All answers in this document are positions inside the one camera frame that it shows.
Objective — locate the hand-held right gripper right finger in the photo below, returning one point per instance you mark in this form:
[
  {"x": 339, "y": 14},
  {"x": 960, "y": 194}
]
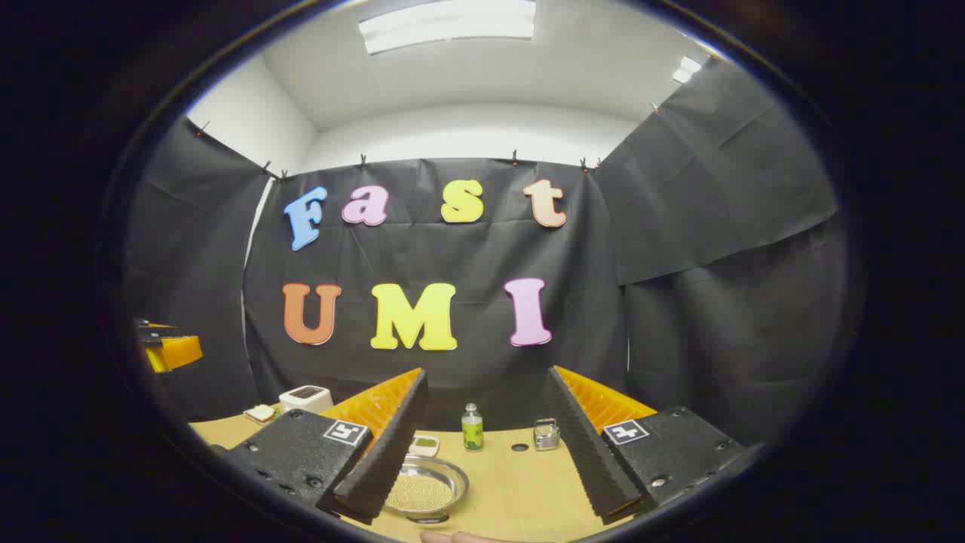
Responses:
[{"x": 588, "y": 452}]

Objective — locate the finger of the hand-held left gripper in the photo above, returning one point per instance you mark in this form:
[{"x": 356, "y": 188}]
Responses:
[{"x": 181, "y": 351}]

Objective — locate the large ceiling light panel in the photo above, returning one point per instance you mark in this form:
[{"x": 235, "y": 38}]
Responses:
[{"x": 448, "y": 26}]

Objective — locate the small sandwich plate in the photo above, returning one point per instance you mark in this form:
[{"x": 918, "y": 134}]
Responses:
[{"x": 262, "y": 419}]

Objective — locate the white bread sandwich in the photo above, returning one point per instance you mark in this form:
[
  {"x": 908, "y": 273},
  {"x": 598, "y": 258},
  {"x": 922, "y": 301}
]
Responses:
[{"x": 261, "y": 412}]

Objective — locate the white divided bean tray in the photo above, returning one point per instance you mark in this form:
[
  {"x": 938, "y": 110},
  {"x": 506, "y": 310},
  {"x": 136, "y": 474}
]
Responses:
[{"x": 424, "y": 443}]

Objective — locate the green label drink bottle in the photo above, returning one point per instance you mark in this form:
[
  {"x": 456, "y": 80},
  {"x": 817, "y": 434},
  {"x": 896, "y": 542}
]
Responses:
[{"x": 473, "y": 434}]

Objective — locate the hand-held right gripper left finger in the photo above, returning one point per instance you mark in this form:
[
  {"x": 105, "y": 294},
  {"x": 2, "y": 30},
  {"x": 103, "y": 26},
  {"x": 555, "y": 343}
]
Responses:
[{"x": 392, "y": 452}]

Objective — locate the pile of yellow soybeans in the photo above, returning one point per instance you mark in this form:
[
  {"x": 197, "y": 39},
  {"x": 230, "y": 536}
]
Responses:
[{"x": 422, "y": 494}]

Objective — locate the white toaster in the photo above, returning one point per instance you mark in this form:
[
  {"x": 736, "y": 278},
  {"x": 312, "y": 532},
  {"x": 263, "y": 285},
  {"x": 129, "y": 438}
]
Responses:
[{"x": 305, "y": 398}]

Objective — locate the small ceiling light panel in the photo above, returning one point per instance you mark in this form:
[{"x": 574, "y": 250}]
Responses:
[{"x": 687, "y": 69}]

